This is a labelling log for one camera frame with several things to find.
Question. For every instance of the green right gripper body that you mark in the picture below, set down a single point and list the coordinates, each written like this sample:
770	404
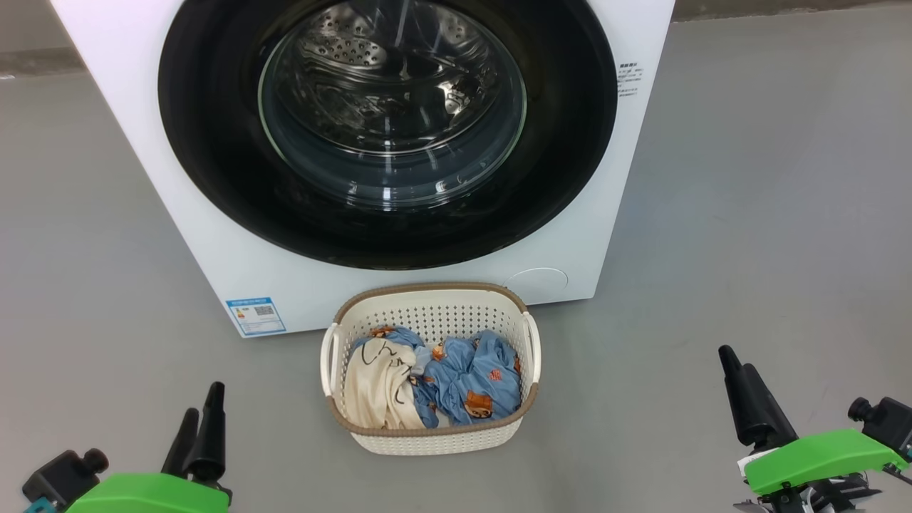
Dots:
819	456

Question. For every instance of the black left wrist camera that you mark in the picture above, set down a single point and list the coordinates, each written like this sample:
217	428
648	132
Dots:
60	477

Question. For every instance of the cream garment with black lines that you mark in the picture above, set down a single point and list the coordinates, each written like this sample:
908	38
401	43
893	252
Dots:
377	392

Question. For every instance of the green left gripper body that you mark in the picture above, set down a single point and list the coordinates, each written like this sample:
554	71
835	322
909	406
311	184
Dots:
149	495

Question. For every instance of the cream perforated laundry basket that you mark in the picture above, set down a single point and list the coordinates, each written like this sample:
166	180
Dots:
434	313

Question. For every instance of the blue bear print garment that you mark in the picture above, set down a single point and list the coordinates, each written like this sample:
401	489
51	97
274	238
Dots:
470	377

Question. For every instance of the black round glass washer door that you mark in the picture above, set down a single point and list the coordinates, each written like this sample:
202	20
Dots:
214	142

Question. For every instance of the white front-load washing machine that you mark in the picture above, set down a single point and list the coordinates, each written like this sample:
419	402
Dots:
142	178

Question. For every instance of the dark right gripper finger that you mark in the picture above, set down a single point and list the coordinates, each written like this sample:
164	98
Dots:
735	385
769	417

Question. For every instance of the blue energy label sticker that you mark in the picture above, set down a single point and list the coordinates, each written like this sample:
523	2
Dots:
255	315

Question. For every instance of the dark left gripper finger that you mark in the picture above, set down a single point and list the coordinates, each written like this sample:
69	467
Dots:
212	434
184	438

